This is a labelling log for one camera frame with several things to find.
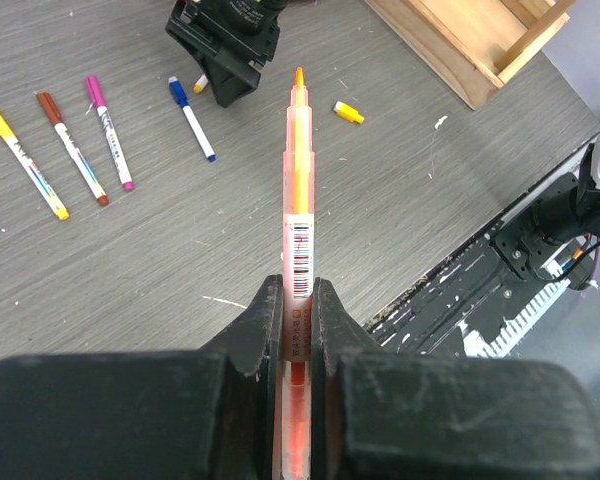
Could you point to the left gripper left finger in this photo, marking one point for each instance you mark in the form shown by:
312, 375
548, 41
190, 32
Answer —
208, 413

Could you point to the yellow marker pen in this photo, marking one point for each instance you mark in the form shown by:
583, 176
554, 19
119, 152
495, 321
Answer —
45, 189

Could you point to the brown pen cap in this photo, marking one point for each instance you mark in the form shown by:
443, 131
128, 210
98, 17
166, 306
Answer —
49, 107

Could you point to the wooden clothes rack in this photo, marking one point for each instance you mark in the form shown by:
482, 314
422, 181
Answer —
475, 47

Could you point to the white cable duct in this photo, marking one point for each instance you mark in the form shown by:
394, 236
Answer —
515, 328

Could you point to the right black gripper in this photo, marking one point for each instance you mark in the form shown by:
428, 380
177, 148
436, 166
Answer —
224, 36

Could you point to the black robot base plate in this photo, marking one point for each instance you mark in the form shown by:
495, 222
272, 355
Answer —
468, 286

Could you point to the white yellow-tipped pen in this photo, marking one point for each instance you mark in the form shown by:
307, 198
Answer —
200, 84

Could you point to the white ballpoint pen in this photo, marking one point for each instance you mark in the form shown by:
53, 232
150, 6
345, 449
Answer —
115, 148

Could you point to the small yellow pen cap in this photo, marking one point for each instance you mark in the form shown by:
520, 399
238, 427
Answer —
348, 113

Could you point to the brown marker pen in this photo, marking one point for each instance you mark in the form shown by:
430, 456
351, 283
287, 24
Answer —
82, 164

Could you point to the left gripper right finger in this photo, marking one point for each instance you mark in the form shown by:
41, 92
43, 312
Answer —
383, 415

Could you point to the orange ballpoint pen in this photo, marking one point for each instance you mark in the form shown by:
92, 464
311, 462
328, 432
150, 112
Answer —
298, 269

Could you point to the blue marker pen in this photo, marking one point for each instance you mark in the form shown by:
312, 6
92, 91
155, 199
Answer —
199, 134

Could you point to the blue pen cap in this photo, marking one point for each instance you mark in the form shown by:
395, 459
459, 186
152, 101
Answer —
177, 91

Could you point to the magenta pen cap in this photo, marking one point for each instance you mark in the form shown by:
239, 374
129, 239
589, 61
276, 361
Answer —
95, 91

